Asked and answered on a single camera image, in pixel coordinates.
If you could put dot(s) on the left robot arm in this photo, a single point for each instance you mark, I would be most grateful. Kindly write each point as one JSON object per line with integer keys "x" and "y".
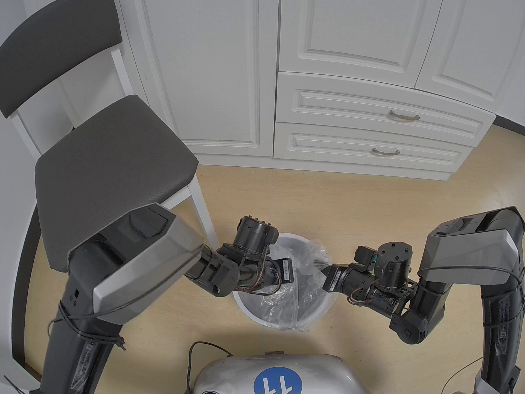
{"x": 135, "y": 261}

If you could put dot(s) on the white trash bin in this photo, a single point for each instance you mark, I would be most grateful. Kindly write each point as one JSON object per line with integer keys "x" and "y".
{"x": 254, "y": 306}

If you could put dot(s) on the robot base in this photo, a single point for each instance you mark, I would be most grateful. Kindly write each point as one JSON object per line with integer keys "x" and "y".
{"x": 320, "y": 374}

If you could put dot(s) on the grey padded white chair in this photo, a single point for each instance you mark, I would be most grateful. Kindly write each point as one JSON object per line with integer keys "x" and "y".
{"x": 115, "y": 166}

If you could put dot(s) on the white wardrobe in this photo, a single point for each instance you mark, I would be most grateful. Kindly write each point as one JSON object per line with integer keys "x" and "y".
{"x": 348, "y": 23}

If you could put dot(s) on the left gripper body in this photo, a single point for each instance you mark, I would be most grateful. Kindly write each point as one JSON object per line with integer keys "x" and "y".
{"x": 279, "y": 271}

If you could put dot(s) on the clear plastic bag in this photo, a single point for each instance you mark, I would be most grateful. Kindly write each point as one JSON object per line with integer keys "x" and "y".
{"x": 311, "y": 257}

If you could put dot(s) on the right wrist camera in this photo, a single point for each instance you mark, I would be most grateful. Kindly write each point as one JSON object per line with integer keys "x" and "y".
{"x": 364, "y": 256}

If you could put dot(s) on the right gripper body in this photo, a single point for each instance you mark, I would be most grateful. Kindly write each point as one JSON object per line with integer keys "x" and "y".
{"x": 348, "y": 279}

